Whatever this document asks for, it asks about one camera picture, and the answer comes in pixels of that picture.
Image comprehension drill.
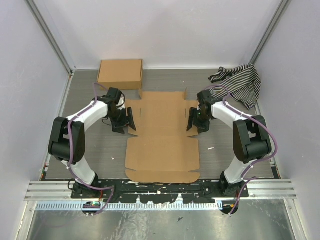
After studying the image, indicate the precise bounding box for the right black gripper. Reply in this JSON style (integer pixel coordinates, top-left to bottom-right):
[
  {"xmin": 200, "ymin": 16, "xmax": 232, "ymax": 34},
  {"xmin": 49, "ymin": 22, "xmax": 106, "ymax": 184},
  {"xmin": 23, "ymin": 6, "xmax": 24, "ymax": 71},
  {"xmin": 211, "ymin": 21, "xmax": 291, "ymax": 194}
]
[{"xmin": 187, "ymin": 107, "xmax": 212, "ymax": 134}]

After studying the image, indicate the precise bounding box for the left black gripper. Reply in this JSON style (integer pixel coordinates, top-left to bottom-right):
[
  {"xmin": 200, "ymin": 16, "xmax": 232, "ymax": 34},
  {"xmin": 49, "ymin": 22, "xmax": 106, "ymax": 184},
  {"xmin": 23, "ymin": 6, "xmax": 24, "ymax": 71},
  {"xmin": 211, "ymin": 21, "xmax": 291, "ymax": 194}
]
[{"xmin": 108, "ymin": 107, "xmax": 137, "ymax": 135}]

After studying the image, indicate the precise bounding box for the cardboard box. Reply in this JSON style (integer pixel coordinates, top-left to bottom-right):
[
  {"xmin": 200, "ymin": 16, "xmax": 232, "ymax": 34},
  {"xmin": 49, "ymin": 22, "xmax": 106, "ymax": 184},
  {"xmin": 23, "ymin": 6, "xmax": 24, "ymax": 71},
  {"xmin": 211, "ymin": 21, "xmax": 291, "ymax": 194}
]
[
  {"xmin": 125, "ymin": 91, "xmax": 200, "ymax": 184},
  {"xmin": 97, "ymin": 59, "xmax": 143, "ymax": 90}
]

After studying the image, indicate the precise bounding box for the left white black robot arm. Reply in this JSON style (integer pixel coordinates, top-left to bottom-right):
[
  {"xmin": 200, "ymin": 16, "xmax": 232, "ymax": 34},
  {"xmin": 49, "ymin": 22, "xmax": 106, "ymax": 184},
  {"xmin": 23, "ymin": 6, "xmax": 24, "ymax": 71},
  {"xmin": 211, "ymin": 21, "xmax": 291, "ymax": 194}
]
[{"xmin": 48, "ymin": 93, "xmax": 137, "ymax": 199}]

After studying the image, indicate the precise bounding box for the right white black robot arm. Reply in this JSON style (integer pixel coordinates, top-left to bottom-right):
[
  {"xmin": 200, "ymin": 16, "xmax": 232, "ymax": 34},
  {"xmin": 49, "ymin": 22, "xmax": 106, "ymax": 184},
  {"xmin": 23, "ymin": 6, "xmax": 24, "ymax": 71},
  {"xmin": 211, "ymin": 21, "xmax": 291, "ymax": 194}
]
[{"xmin": 186, "ymin": 98, "xmax": 272, "ymax": 198}]

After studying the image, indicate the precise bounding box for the folded closed cardboard box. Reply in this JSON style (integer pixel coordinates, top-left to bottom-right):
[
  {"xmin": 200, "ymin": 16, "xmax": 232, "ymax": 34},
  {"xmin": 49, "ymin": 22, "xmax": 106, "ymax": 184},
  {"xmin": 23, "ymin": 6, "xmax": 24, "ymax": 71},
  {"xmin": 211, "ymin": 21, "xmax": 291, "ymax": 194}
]
[{"xmin": 97, "ymin": 59, "xmax": 143, "ymax": 90}]

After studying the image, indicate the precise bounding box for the black white striped cloth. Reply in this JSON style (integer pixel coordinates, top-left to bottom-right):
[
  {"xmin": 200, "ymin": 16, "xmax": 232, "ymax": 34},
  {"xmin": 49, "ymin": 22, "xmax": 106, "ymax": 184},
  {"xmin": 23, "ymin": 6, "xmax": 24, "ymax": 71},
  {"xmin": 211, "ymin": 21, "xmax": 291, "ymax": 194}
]
[{"xmin": 208, "ymin": 64, "xmax": 262, "ymax": 111}]

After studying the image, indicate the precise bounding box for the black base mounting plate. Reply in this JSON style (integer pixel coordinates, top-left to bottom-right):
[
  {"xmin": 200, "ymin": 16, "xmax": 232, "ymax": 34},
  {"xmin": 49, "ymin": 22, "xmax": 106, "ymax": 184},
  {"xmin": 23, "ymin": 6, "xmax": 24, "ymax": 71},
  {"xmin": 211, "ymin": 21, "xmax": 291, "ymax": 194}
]
[{"xmin": 70, "ymin": 178, "xmax": 250, "ymax": 204}]

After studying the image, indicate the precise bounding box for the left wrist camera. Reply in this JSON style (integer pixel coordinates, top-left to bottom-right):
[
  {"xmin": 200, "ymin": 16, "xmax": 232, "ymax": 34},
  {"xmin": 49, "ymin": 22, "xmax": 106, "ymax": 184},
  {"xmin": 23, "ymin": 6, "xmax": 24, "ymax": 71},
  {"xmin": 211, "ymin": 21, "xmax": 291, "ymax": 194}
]
[{"xmin": 106, "ymin": 87, "xmax": 123, "ymax": 104}]

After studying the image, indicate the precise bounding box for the aluminium front rail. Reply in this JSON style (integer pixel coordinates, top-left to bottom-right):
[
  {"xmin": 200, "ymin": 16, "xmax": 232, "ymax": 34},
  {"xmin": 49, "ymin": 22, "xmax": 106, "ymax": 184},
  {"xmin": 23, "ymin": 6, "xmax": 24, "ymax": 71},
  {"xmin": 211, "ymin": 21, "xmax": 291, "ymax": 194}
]
[{"xmin": 24, "ymin": 179, "xmax": 297, "ymax": 201}]

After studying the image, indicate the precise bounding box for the white slotted cable duct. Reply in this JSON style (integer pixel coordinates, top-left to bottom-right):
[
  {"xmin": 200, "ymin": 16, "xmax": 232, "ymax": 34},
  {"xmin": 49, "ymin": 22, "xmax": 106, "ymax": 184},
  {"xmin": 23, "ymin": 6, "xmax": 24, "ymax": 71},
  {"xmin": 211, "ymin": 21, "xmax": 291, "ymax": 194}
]
[{"xmin": 35, "ymin": 201, "xmax": 223, "ymax": 211}]

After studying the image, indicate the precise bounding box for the left aluminium corner post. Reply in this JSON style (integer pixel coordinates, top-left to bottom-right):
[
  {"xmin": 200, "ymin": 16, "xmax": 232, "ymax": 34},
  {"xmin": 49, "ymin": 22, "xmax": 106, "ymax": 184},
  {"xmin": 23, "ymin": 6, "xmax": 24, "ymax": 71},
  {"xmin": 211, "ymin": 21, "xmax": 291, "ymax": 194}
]
[{"xmin": 24, "ymin": 0, "xmax": 74, "ymax": 75}]

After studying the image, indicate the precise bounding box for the aluminium corner post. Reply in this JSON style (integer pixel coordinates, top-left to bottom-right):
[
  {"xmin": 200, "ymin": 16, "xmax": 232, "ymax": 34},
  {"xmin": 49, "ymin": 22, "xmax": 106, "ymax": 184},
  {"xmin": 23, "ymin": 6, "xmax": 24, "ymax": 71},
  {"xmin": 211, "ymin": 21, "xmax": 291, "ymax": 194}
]
[
  {"xmin": 249, "ymin": 0, "xmax": 292, "ymax": 65},
  {"xmin": 24, "ymin": 0, "xmax": 74, "ymax": 75}
]

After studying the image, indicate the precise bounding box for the right aluminium corner post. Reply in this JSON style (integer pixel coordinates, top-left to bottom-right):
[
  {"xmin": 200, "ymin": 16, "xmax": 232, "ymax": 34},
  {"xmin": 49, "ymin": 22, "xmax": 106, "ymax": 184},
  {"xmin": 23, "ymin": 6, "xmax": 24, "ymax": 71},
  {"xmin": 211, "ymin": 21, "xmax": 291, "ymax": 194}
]
[{"xmin": 249, "ymin": 0, "xmax": 292, "ymax": 65}]

